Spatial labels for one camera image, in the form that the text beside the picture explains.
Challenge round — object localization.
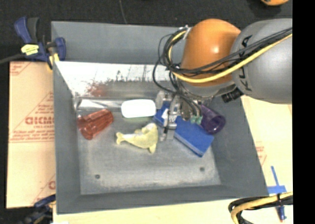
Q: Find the white and green box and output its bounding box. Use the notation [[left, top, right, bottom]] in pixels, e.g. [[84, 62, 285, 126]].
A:
[[121, 98, 157, 124]]

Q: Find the blue sponge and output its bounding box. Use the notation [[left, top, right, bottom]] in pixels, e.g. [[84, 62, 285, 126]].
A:
[[153, 106, 215, 158]]

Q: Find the brown cardboard board, red print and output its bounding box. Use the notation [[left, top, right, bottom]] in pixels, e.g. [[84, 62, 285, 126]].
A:
[[5, 60, 57, 209]]

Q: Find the black cylinder on white bracket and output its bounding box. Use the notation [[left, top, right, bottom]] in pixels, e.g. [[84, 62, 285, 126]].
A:
[[214, 87, 244, 103]]

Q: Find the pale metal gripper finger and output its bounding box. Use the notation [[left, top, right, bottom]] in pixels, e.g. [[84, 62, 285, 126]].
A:
[[166, 115, 178, 141], [158, 117, 168, 142]]

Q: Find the grey metal bin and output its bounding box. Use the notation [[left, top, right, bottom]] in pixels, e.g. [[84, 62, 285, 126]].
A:
[[51, 21, 269, 214]]

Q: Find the yellow toy dolphin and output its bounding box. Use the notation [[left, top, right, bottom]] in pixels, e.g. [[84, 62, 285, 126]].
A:
[[115, 122, 159, 155]]

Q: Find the red clear plastic cup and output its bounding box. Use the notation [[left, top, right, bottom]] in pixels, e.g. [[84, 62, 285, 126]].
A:
[[77, 109, 115, 141]]

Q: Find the purple clear plastic cup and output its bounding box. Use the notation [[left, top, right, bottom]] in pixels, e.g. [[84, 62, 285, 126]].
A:
[[199, 104, 226, 135]]

